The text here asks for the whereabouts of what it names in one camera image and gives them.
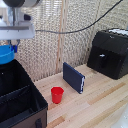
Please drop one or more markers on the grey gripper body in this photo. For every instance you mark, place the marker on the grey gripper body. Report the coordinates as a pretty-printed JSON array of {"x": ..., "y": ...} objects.
[{"x": 16, "y": 31}]

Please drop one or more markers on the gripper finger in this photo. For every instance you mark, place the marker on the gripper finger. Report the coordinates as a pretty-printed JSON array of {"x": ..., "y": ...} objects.
[{"x": 14, "y": 46}]

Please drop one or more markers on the blue bowl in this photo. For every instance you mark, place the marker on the blue bowl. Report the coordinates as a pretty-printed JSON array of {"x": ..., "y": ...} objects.
[{"x": 5, "y": 55}]

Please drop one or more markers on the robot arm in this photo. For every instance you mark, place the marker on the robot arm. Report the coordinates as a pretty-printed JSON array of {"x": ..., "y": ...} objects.
[{"x": 18, "y": 6}]

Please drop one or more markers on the red plastic cup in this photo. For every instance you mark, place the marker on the red plastic cup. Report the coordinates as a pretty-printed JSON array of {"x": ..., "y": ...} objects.
[{"x": 57, "y": 94}]

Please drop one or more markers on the dark blue flat box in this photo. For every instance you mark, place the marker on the dark blue flat box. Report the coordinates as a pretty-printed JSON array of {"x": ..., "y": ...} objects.
[{"x": 73, "y": 77}]

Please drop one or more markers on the black open carrying case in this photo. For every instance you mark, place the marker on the black open carrying case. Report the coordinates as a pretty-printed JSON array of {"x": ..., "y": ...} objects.
[{"x": 16, "y": 100}]

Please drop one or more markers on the black closed equipment case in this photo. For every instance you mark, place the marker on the black closed equipment case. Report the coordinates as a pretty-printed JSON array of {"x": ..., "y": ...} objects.
[{"x": 111, "y": 53}]

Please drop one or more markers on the wooden vertical post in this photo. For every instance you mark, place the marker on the wooden vertical post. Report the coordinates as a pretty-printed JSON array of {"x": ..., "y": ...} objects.
[{"x": 62, "y": 33}]

